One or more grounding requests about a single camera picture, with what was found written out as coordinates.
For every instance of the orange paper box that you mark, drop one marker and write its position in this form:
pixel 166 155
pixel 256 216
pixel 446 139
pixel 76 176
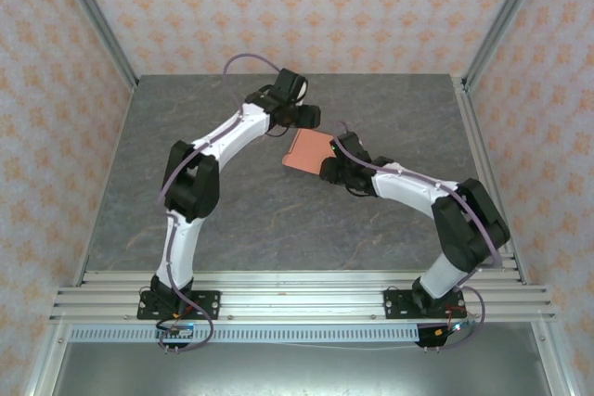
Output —
pixel 308 150

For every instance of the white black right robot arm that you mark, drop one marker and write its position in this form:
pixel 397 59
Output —
pixel 408 187

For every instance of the small electronics board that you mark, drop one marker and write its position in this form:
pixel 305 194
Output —
pixel 438 333
pixel 178 332

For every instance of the grey metal bottom panel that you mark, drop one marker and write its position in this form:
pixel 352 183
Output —
pixel 278 368

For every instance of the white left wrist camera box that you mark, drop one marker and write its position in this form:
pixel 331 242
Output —
pixel 303 89

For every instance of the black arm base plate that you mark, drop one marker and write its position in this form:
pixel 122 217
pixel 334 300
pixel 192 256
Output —
pixel 394 305
pixel 209 303

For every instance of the aluminium corner post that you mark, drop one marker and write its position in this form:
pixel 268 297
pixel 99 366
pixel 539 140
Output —
pixel 506 16
pixel 93 16

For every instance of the narrow aluminium crossbeam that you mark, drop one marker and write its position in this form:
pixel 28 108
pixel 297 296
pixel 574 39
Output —
pixel 301 277

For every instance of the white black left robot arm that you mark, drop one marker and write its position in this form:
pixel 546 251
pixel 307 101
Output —
pixel 185 247

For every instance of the wide aluminium base rail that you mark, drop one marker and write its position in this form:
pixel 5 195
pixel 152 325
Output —
pixel 301 310

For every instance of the aluminium table side rail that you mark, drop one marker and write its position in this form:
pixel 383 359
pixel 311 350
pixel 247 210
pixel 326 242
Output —
pixel 482 159

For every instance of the aluminium lower frame bar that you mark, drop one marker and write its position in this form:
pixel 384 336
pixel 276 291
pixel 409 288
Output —
pixel 559 363
pixel 44 363

